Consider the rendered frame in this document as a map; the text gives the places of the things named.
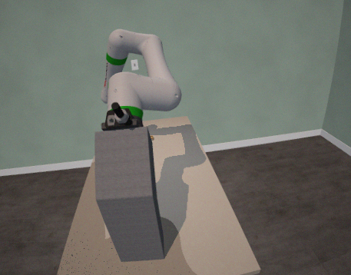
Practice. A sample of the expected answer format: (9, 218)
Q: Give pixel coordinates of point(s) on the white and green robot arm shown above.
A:
(127, 93)

